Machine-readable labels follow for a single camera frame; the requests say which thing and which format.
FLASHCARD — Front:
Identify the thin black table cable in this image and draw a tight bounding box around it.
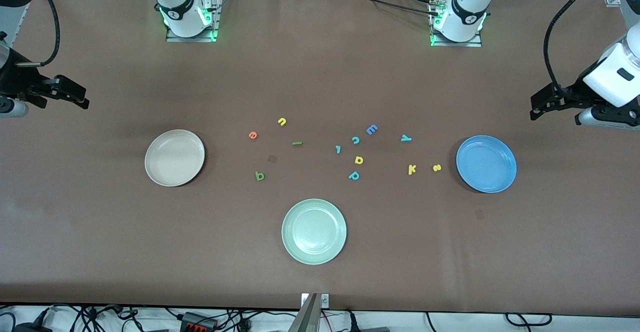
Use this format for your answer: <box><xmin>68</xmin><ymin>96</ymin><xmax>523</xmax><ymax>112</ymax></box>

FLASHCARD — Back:
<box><xmin>328</xmin><ymin>0</ymin><xmax>441</xmax><ymax>17</ymax></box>

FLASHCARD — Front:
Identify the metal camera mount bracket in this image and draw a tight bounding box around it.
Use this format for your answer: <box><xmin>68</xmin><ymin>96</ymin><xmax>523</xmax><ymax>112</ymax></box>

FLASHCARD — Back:
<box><xmin>287</xmin><ymin>293</ymin><xmax>331</xmax><ymax>332</ymax></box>

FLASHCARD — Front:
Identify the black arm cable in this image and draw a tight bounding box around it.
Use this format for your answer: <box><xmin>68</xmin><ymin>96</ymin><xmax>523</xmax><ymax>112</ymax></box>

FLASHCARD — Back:
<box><xmin>17</xmin><ymin>0</ymin><xmax>61</xmax><ymax>68</ymax></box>
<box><xmin>544</xmin><ymin>0</ymin><xmax>615</xmax><ymax>98</ymax></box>

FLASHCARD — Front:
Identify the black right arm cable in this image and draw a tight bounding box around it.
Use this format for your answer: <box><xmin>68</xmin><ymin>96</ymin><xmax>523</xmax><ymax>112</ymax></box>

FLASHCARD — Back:
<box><xmin>17</xmin><ymin>0</ymin><xmax>61</xmax><ymax>68</ymax></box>

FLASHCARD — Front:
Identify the pale green plate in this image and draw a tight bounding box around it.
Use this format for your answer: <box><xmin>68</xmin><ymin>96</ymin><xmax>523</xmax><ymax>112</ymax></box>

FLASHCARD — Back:
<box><xmin>281</xmin><ymin>198</ymin><xmax>348</xmax><ymax>266</ymax></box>

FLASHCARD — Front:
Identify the beige brown plate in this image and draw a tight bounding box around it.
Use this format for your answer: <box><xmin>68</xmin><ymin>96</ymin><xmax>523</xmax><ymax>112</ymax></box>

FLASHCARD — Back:
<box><xmin>144</xmin><ymin>129</ymin><xmax>206</xmax><ymax>188</ymax></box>

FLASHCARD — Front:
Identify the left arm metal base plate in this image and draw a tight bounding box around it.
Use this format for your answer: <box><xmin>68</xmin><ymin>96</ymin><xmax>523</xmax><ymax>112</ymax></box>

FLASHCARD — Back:
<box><xmin>430</xmin><ymin>19</ymin><xmax>483</xmax><ymax>48</ymax></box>

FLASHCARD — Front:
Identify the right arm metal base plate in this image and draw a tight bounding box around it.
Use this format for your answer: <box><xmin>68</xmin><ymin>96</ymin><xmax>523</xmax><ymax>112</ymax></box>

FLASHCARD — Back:
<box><xmin>166</xmin><ymin>0</ymin><xmax>222</xmax><ymax>43</ymax></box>

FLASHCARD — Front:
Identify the blue plate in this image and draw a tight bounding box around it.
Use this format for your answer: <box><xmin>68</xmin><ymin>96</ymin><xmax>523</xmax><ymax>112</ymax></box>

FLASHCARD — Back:
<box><xmin>456</xmin><ymin>135</ymin><xmax>518</xmax><ymax>194</ymax></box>

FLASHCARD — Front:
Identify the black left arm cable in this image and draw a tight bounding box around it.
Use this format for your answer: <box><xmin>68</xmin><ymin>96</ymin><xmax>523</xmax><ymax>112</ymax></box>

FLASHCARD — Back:
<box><xmin>544</xmin><ymin>0</ymin><xmax>615</xmax><ymax>98</ymax></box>

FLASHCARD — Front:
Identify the black red power strip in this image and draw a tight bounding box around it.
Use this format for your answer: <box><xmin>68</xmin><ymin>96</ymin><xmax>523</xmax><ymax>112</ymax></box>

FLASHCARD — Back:
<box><xmin>180</xmin><ymin>312</ymin><xmax>218</xmax><ymax>332</ymax></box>

